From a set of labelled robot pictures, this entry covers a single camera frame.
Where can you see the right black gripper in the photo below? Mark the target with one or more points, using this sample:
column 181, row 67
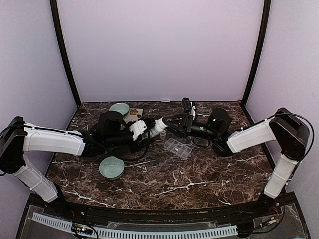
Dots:
column 187, row 123

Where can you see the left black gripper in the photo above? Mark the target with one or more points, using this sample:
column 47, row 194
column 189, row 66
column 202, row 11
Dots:
column 137, row 147

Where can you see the white pill bottle orange label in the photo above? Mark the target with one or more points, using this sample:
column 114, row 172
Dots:
column 159, row 127

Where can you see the clear plastic pill organizer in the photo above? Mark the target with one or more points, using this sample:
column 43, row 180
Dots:
column 185, row 146

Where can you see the small white vial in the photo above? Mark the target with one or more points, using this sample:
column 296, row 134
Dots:
column 163, row 135

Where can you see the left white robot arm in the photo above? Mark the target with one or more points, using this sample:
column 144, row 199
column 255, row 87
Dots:
column 20, row 137

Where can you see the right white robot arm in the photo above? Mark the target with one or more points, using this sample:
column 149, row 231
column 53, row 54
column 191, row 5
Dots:
column 294, row 134

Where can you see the celadon bowl front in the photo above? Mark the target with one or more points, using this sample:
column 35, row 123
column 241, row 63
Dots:
column 112, row 168

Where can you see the celadon bowl on plate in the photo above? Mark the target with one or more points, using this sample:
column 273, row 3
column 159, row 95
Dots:
column 122, row 108

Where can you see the square floral plate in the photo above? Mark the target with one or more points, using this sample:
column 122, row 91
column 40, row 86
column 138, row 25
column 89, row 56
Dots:
column 133, row 115

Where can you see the white slotted cable duct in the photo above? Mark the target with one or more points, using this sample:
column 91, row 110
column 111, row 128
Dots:
column 116, row 230

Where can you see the black front rail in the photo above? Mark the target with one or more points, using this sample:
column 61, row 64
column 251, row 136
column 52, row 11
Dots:
column 102, row 215

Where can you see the left black frame post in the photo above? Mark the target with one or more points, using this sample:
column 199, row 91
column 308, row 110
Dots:
column 63, row 51

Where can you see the black frame post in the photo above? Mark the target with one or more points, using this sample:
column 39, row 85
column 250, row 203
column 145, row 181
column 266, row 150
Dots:
column 258, row 52
column 63, row 51

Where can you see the right black frame post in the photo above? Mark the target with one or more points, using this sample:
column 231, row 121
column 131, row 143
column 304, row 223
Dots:
column 258, row 52

